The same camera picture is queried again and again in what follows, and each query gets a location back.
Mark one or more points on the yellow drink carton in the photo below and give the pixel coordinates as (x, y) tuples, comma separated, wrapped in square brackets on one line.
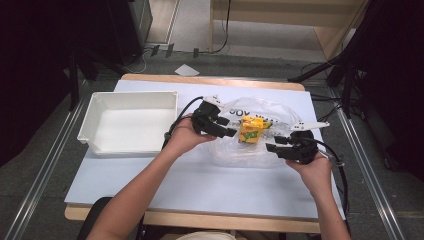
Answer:
[(250, 130)]

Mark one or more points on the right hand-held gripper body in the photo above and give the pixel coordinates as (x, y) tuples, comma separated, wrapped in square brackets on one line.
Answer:
[(303, 148)]

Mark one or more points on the person's right hand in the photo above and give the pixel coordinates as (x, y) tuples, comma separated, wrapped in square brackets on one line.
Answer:
[(316, 175)]

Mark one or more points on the white table board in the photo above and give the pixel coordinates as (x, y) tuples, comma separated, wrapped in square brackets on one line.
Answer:
[(216, 186)]

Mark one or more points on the person's beige clothing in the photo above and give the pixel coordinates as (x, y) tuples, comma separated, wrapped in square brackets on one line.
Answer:
[(206, 236)]

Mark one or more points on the translucent plastic bag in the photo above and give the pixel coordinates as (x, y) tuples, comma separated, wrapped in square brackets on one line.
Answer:
[(246, 155)]

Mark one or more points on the aluminium floor rail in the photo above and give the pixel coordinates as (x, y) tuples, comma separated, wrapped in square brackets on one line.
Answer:
[(376, 186), (46, 170)]

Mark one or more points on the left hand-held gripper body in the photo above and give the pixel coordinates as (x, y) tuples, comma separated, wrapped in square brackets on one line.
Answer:
[(205, 116)]

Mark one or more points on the wooden shelf unit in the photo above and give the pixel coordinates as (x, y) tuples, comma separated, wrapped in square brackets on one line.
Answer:
[(283, 15)]

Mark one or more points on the white paper sheet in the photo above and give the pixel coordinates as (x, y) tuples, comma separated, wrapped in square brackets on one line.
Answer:
[(186, 70)]

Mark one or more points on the white plastic bin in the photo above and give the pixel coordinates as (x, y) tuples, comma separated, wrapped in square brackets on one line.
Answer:
[(133, 126)]

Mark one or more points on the small black floor block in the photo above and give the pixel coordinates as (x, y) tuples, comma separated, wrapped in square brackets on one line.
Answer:
[(196, 52), (170, 50), (155, 50)]

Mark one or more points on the black metal stand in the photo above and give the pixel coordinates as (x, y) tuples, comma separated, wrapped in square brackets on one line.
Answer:
[(348, 86), (74, 83)]

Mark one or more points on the wooden table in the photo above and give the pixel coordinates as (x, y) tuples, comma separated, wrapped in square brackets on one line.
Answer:
[(186, 218)]

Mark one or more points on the dark cabinet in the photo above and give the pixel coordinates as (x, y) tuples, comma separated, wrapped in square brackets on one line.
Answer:
[(133, 26)]

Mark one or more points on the person's left hand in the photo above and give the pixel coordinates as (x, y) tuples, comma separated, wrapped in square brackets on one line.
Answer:
[(181, 138)]

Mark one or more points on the black chair armrest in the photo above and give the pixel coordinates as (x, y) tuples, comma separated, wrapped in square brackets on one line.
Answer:
[(95, 213)]

